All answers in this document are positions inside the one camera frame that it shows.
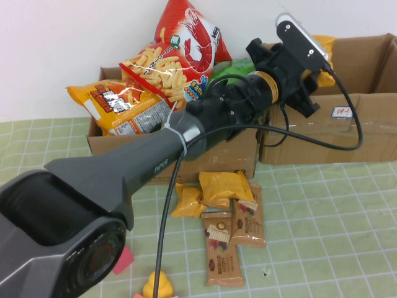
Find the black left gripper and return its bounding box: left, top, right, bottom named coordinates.
left=246, top=37, right=322, bottom=119

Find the yellow cracker packet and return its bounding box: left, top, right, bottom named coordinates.
left=311, top=34, right=337, bottom=88

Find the red shrimp stick bag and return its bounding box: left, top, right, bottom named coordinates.
left=118, top=0, right=233, bottom=108

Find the large yellow snack packet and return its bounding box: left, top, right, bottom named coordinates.
left=198, top=169, right=254, bottom=209

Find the brown wafer biscuit packet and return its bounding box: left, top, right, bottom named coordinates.
left=231, top=182, right=267, bottom=249
left=201, top=212, right=244, bottom=287

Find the small yellow snack packet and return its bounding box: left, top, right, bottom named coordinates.
left=171, top=183, right=208, bottom=219

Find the large orange snack bag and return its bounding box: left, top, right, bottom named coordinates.
left=65, top=79, right=174, bottom=137

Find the white label sticker blue border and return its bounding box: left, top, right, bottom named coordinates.
left=331, top=106, right=356, bottom=119

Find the large plain cardboard box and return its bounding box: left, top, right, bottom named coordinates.
left=256, top=33, right=397, bottom=165

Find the green chip bag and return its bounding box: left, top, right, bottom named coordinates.
left=210, top=58, right=258, bottom=84

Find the cardboard box with printed text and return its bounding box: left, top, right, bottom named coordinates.
left=86, top=66, right=261, bottom=187

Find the green checked tablecloth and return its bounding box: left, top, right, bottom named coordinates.
left=0, top=117, right=397, bottom=298

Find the white zip tie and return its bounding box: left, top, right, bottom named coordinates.
left=163, top=104, right=189, bottom=155

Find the yellow rubber duck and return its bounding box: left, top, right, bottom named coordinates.
left=142, top=269, right=174, bottom=298

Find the pink foam cube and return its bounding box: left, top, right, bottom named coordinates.
left=112, top=246, right=135, bottom=276

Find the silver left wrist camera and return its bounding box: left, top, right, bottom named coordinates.
left=275, top=12, right=330, bottom=71

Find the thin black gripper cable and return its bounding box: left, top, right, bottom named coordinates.
left=262, top=99, right=291, bottom=148

